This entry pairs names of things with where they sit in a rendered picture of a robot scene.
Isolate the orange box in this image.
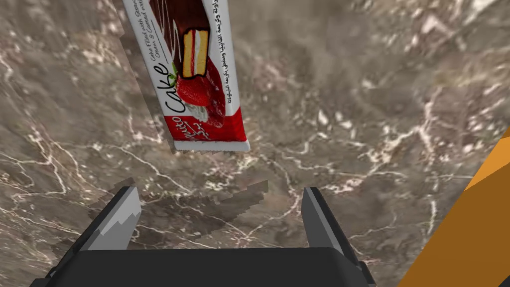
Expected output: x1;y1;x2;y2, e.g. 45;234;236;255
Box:
396;127;510;287

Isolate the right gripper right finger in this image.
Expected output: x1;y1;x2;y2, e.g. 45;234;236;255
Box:
300;187;359;264

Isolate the red and white cake packet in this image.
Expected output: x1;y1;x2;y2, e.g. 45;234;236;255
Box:
122;0;251;153

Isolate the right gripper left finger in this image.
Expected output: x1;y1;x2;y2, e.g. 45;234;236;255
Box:
72;186;142;252

